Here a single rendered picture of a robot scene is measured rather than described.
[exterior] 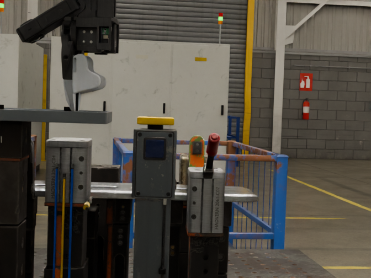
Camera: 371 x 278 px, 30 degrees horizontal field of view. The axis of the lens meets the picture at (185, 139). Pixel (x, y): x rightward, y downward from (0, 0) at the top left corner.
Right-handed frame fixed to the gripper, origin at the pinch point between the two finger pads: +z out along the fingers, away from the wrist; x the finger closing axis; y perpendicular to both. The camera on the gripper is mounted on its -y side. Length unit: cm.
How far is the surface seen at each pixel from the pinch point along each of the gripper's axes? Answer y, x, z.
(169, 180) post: 17.1, -2.6, 12.0
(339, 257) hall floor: 107, 438, 118
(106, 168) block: -2.7, 45.1, 15.2
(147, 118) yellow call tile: 13.4, -2.7, 2.2
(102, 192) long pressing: 1.1, 23.0, 17.8
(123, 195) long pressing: 5.2, 23.5, 18.4
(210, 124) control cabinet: -19, 832, 28
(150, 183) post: 14.1, -3.0, 12.6
